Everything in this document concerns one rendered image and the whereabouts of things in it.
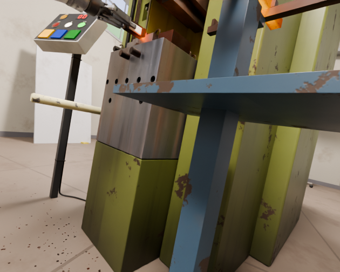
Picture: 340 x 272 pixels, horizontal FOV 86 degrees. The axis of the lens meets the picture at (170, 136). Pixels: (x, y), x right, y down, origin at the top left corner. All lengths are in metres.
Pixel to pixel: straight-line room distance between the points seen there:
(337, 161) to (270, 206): 4.01
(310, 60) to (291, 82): 0.96
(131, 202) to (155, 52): 0.57
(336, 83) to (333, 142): 4.83
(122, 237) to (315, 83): 0.76
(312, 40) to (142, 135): 0.94
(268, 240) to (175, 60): 0.98
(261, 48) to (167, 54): 0.32
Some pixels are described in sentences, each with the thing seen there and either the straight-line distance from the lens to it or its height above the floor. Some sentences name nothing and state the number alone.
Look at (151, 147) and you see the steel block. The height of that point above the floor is 0.52.
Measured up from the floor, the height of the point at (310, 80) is 0.67.
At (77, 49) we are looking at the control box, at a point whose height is 0.94.
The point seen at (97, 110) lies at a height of 0.62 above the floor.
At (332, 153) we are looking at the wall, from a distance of 5.03.
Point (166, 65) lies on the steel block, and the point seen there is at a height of 0.83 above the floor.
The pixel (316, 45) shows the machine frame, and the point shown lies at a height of 1.12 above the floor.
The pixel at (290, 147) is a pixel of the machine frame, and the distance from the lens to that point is 1.08.
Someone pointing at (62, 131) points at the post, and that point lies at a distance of 1.36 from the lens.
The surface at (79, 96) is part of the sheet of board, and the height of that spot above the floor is 0.85.
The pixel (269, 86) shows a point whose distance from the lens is 0.22.
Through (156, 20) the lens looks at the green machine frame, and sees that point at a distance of 1.30.
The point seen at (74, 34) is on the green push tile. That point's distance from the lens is 1.26.
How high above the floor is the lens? 0.61
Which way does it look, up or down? 3 degrees down
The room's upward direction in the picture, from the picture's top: 11 degrees clockwise
